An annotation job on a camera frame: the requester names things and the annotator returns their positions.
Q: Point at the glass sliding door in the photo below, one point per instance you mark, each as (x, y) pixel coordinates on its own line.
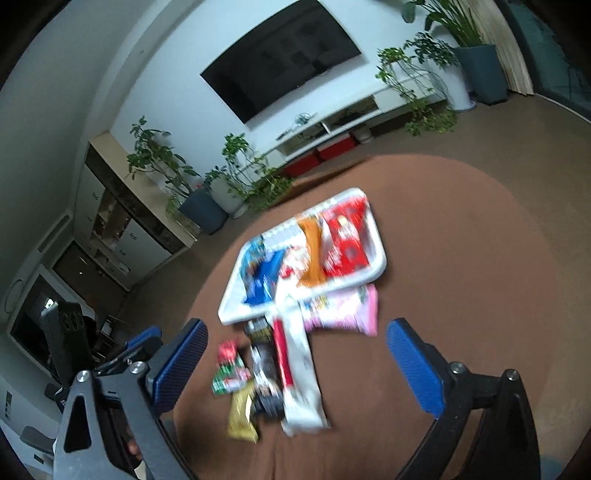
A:
(554, 55)

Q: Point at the bushy plant in white pot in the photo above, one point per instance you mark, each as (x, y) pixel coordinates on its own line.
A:
(457, 87)

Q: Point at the black wall television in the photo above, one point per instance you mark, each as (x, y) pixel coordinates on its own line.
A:
(277, 60)

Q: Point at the white television cabinet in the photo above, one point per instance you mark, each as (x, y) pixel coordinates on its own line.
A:
(281, 148)

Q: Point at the brown tablecloth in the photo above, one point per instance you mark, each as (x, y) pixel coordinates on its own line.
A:
(461, 230)

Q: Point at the blue cookie packet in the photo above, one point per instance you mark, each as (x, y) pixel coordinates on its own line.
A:
(265, 277)

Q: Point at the tree plant in grey-blue pot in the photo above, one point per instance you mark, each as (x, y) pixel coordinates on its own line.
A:
(203, 212)

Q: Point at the tall plant in grey-blue pot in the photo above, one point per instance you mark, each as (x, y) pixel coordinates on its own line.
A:
(482, 69)

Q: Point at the beige curtain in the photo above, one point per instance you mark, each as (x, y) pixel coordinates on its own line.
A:
(512, 64)

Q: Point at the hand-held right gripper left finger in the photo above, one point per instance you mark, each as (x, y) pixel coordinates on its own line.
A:
(178, 364)

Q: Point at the dark wooden door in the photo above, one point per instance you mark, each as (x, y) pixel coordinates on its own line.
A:
(87, 272)

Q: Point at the white wall cabinet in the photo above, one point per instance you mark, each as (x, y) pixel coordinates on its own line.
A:
(134, 235)

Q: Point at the white packet with brown print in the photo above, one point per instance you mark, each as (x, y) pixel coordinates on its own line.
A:
(304, 392)

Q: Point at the white plastic tray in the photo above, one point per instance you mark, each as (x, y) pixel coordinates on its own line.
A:
(235, 304)

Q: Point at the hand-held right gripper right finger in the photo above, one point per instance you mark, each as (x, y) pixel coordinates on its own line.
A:
(415, 364)

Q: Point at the red storage box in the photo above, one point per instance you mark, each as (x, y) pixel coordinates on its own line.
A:
(337, 147)
(302, 166)

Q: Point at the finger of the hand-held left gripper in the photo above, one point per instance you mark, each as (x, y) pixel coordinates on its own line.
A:
(144, 338)

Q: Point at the plant in ribbed white pot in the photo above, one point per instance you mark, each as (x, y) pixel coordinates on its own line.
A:
(226, 196)

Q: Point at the trailing plant on stand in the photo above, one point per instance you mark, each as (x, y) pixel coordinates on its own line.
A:
(392, 60)
(240, 147)

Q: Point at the gold snack packet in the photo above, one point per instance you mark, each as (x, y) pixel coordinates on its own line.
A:
(241, 415)

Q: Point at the orange snack packet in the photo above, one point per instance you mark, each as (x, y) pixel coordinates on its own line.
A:
(311, 254)

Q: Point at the green and red snack packet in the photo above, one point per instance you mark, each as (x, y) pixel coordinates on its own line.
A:
(231, 374)

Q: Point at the black snack packet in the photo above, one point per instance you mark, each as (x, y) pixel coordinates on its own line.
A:
(265, 369)

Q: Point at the large red chocolate ball packet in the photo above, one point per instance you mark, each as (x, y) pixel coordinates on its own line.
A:
(344, 244)

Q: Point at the small white pot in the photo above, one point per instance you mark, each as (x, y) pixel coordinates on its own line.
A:
(364, 134)

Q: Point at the pink snack packet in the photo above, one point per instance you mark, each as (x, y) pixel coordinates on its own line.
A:
(341, 314)

